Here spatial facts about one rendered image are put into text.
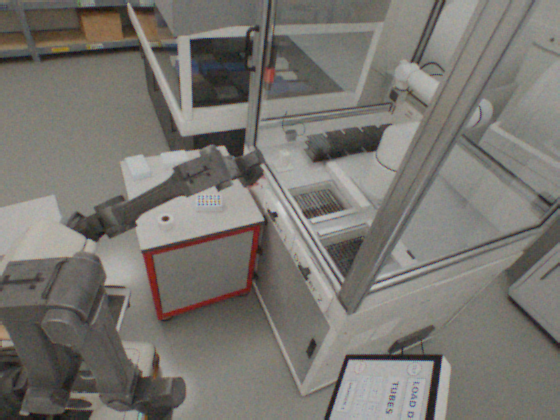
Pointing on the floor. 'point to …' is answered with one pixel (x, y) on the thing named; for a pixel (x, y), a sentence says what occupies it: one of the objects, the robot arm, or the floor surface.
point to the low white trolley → (196, 244)
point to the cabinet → (319, 374)
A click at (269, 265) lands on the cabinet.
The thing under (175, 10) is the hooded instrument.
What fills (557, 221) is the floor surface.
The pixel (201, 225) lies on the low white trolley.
